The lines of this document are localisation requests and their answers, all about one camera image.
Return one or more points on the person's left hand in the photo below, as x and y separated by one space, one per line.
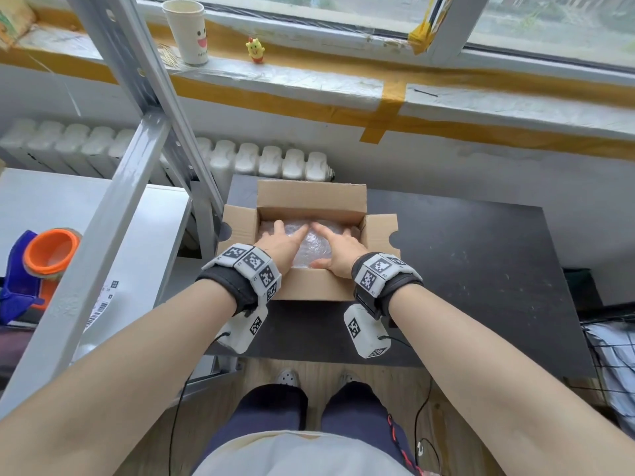
280 247

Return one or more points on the person's right hand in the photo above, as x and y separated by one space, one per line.
342 252

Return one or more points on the clear bubble wrap sheet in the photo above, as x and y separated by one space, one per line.
315 247

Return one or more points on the brown cardboard box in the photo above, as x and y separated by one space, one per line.
312 195

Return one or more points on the person's left forearm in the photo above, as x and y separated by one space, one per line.
114 376

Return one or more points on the person's right forearm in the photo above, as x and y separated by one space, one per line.
506 371

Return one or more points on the person's dark trousers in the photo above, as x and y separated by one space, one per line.
273 406

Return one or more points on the person's white shirt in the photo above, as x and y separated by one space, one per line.
297 456

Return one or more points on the black wristband with marker tiles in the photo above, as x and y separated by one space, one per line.
258 267
379 275

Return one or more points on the white radiator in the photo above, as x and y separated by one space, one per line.
248 161

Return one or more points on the white perforated clog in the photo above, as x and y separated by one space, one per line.
348 378
287 377

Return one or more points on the short yellow tape strip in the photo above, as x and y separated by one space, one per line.
384 113

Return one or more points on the thin black nail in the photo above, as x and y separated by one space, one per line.
426 92

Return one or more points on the white barcode label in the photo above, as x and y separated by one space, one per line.
101 304

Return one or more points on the long yellow tape strip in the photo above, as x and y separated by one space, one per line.
496 133
496 79

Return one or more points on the yellow chick toy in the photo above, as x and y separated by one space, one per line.
255 49

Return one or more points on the white window sill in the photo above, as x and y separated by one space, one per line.
496 106

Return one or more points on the bundle of thin straw sticks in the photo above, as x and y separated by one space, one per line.
168 56

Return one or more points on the blue orange tape dispenser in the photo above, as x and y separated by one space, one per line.
49 252

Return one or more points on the paper cup with smiley face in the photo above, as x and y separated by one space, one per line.
191 34

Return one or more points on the white cloth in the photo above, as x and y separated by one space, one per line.
617 371

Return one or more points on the white window frame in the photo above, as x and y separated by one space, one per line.
456 29

